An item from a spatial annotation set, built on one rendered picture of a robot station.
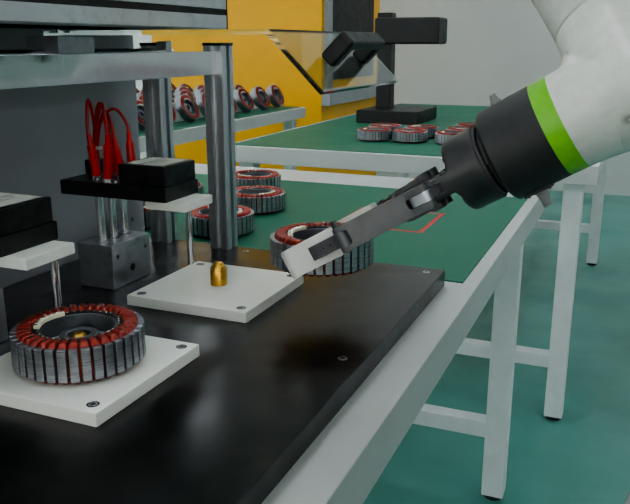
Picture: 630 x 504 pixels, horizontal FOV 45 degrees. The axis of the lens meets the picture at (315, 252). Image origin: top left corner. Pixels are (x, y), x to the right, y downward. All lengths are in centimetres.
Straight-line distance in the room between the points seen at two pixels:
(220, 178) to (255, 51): 341
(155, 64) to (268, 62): 350
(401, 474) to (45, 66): 149
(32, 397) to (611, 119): 52
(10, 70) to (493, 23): 530
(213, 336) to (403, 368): 19
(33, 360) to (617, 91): 52
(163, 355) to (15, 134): 39
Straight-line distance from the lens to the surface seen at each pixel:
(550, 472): 210
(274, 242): 79
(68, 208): 105
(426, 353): 79
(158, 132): 111
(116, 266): 93
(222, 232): 108
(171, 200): 87
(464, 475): 203
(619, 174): 588
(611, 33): 70
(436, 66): 599
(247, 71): 448
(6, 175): 97
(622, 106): 69
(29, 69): 77
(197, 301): 83
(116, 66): 87
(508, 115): 71
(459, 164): 72
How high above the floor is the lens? 105
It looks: 15 degrees down
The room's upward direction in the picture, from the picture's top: straight up
